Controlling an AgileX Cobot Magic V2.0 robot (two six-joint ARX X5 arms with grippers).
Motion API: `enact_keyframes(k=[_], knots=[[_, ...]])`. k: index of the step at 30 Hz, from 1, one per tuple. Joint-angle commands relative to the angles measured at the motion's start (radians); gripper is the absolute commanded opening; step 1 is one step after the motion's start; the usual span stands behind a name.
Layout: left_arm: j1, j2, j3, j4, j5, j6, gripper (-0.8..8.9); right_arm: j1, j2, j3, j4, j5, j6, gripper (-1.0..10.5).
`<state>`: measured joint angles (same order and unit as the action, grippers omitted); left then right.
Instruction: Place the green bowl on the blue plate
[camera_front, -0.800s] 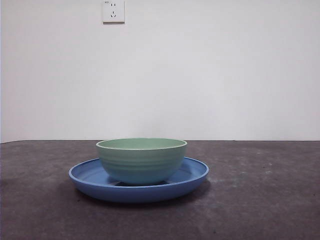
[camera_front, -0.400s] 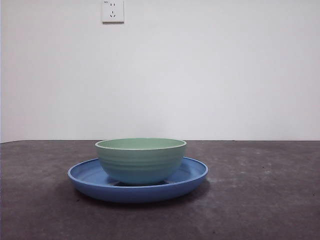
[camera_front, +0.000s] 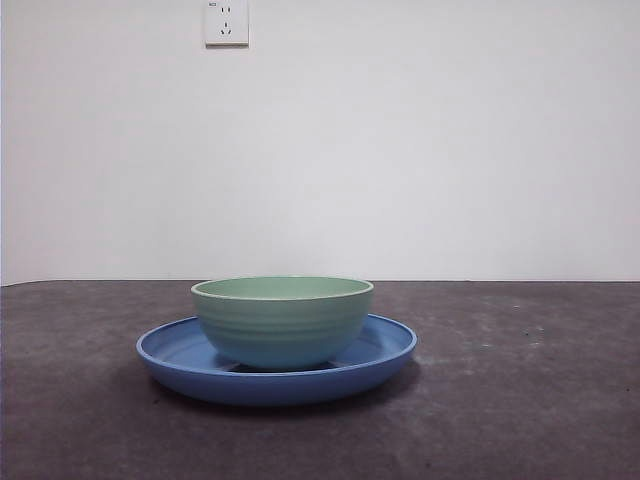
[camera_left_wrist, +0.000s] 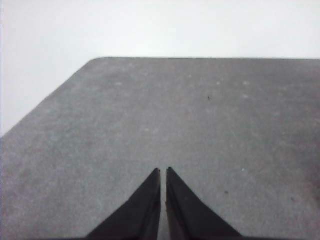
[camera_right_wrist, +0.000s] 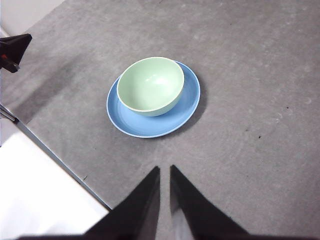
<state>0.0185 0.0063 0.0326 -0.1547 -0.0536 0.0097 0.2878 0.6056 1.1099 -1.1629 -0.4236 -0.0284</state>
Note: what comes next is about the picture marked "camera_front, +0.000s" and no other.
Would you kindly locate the green ribbed bowl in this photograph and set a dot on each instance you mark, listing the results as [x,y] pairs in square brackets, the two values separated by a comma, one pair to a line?
[282,330]

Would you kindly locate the blue round plate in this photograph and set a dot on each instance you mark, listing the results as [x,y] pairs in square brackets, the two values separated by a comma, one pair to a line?
[275,387]

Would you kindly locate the white wall socket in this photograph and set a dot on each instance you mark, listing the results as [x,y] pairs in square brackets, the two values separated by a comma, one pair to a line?
[227,25]

